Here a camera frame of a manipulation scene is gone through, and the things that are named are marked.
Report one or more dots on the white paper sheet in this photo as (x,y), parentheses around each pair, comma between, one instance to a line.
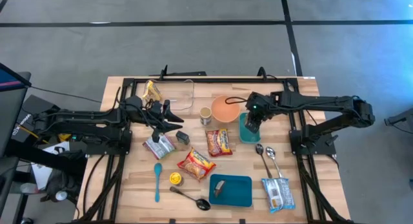
(42,175)

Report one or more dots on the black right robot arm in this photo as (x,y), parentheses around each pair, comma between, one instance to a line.
(322,103)

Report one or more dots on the small foil sauce packet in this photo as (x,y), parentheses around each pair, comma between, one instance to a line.
(219,188)

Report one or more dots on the black shiny metal spoon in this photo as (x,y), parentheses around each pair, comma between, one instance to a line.
(203,204)

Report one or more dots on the dark metal spoon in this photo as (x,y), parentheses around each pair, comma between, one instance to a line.
(259,148)

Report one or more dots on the clear plastic container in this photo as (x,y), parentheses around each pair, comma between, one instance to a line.
(180,95)

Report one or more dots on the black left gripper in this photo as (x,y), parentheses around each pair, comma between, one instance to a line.
(153,114)

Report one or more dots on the black bag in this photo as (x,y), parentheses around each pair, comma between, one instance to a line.
(61,182)

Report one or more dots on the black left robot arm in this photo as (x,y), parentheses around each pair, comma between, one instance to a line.
(90,120)

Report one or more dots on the black frame bracket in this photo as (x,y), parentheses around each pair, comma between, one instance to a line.
(165,72)
(262,73)

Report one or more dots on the black computer monitor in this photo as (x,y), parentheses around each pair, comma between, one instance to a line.
(9,104)

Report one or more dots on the black desk beam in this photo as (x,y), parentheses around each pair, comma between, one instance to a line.
(38,156)

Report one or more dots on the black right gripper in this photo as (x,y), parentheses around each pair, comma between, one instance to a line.
(258,104)

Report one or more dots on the black equipment case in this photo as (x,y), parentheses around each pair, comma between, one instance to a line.
(32,106)

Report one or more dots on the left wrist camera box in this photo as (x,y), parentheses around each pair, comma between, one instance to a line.
(156,137)

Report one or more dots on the white capped bottle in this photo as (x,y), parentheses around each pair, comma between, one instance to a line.
(61,195)

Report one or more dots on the small teal tray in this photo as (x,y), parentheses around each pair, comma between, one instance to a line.
(245,137)

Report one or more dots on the dark green spice tin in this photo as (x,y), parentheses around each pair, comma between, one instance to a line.
(182,137)

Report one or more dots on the silver green food packet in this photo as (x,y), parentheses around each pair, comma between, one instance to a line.
(159,148)

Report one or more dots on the yellow lid spice can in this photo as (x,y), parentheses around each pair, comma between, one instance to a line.
(175,179)

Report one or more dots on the grey floor stand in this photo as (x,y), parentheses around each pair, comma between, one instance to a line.
(400,117)

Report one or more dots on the blue white food packet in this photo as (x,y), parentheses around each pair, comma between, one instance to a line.
(277,195)

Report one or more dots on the black aluminium rig frame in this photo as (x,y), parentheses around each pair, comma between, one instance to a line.
(219,79)

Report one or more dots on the red ramen noodle packet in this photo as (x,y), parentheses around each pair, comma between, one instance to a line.
(218,142)
(195,164)

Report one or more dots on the yellow ramen noodle packet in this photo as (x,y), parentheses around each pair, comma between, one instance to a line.
(151,91)

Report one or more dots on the blue plastic spoon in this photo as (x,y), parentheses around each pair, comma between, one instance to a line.
(157,168)

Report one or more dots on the silver metal spoon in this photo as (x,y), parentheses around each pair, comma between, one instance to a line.
(270,152)

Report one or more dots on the large teal blue bin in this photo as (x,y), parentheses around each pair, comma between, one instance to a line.
(235,191)

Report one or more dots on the small beige cup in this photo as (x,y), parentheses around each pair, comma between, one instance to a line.
(205,116)

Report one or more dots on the orange bowl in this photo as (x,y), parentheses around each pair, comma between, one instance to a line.
(226,108)

